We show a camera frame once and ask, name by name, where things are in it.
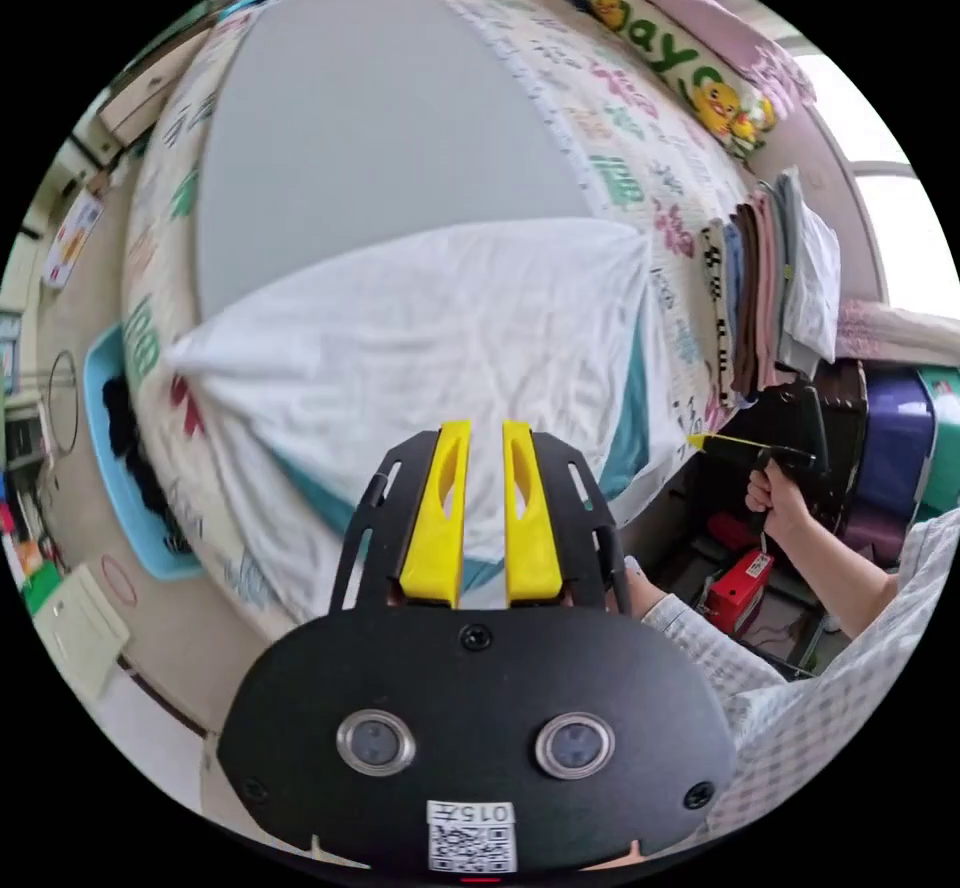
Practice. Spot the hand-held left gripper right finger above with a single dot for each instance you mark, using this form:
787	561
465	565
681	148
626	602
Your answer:
531	520

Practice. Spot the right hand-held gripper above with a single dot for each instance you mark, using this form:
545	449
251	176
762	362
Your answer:
784	423

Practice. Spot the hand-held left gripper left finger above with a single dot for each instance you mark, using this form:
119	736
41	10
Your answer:
439	520

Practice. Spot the white blue short sleeve shirt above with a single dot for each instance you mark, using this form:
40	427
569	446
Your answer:
412	333

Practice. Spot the person's right forearm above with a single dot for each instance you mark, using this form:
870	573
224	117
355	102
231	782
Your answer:
844	580

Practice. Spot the person's left forearm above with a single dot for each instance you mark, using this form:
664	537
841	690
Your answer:
712	652

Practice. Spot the person's right hand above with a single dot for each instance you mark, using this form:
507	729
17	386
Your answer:
776	502

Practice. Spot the person's left hand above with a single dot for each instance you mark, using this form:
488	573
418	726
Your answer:
639	582

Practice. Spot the red box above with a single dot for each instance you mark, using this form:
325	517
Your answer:
742	582

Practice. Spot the pile of clothes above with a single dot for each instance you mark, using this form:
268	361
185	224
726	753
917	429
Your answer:
765	288

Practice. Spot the person's body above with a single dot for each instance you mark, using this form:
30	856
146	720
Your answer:
847	693

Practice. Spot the window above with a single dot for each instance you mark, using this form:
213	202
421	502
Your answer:
889	160

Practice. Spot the bed with printed sheet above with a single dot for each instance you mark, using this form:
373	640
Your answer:
607	130

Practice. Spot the blue basket with dark clothes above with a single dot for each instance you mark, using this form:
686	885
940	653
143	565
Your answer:
112	423

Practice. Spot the pillow with duck print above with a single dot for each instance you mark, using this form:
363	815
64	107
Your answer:
675	59

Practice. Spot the grey folding board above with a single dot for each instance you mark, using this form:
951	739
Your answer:
375	138

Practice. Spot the pink rolled blanket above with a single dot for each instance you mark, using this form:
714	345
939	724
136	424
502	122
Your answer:
720	22

